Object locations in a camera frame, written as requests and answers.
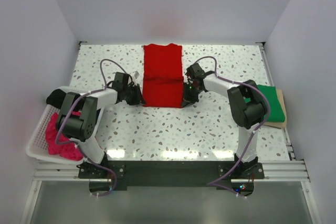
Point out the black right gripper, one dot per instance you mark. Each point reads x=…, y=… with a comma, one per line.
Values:
x=188, y=99

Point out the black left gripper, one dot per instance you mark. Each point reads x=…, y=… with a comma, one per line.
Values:
x=138, y=99

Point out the red t-shirt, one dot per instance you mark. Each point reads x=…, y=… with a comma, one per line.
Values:
x=163, y=76

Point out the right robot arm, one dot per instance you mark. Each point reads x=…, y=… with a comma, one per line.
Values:
x=249, y=107

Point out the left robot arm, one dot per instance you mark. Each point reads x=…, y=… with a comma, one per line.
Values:
x=81, y=112

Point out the black garment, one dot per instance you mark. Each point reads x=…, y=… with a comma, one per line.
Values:
x=56, y=98

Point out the green folded t-shirt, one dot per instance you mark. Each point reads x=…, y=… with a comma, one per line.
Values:
x=270, y=93

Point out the tan cardboard board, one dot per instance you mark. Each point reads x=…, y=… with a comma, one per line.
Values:
x=278, y=118

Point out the white plastic laundry basket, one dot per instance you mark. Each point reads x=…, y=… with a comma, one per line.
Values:
x=37, y=146

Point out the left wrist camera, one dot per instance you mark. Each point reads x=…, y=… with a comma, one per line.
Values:
x=122, y=81

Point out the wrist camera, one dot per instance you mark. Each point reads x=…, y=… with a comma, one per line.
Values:
x=194, y=71
x=122, y=81

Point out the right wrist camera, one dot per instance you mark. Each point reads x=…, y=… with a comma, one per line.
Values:
x=194, y=71

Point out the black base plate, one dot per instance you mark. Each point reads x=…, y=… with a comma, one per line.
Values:
x=120, y=175

